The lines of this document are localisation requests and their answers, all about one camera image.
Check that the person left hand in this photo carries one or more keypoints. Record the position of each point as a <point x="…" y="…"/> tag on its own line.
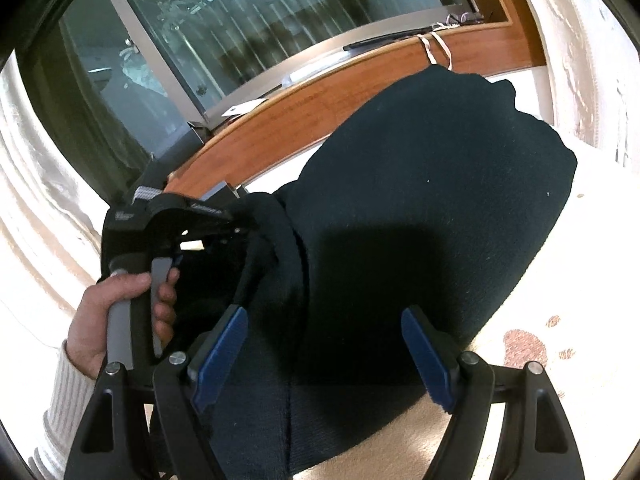
<point x="86" y="338"/>

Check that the black box on bed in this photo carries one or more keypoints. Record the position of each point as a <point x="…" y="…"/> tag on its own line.
<point x="223" y="194"/>

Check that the white paper card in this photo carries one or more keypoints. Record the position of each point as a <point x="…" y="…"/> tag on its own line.
<point x="242" y="108"/>

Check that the white sleeve left forearm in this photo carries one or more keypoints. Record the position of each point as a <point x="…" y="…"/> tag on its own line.
<point x="71" y="393"/>

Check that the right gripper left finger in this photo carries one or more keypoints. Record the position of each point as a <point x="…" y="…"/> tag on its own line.
<point x="142" y="419"/>

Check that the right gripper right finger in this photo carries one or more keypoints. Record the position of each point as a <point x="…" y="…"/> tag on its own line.
<point x="535" y="442"/>

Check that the left beige curtain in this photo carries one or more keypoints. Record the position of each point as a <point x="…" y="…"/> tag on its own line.
<point x="50" y="217"/>

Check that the dark box on sill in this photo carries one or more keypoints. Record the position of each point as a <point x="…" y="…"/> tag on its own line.
<point x="177" y="148"/>

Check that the black knit sweater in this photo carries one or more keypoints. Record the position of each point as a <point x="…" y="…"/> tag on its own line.
<point x="437" y="193"/>

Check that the right beige curtain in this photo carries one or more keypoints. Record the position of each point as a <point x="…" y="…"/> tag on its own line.
<point x="594" y="76"/>

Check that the beige curtain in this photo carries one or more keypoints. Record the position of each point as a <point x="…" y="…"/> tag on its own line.
<point x="594" y="76"/>
<point x="50" y="217"/>

